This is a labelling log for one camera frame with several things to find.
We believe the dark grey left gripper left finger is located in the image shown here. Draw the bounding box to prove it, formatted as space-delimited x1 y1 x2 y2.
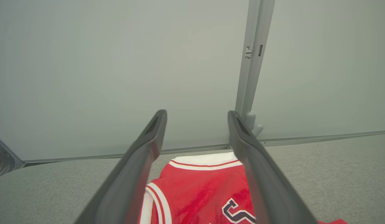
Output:
74 109 168 224

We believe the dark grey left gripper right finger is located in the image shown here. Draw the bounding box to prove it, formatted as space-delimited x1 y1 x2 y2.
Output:
227 110 319 224

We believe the red shirt with white sleeves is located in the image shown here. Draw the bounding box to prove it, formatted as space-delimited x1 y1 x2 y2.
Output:
138 152 349 224

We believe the grey partition post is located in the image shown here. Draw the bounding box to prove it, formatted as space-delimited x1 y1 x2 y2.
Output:
234 0 276 138

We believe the grey metal frame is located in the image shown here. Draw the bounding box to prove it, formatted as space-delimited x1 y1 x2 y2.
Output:
0 135 25 180

